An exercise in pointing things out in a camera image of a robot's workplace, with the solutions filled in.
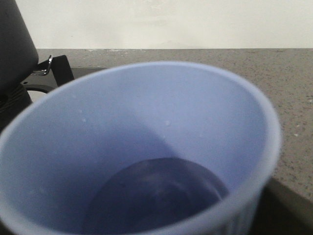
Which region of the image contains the light blue ribbed cup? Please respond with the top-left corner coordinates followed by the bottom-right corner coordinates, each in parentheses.
top-left (0, 61), bottom-right (282, 235)

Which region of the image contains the dark blue cooking pot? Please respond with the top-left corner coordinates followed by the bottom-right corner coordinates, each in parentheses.
top-left (0, 0), bottom-right (39, 93)

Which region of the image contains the black metal pot support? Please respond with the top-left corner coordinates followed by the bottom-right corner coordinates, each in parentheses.
top-left (22, 55), bottom-right (74, 94)

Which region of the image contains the black glass gas stove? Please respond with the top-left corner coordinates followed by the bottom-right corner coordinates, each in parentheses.
top-left (22, 67), bottom-right (105, 102)

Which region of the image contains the black gas burner head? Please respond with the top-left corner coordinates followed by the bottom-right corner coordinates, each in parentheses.
top-left (0, 84), bottom-right (32, 132)

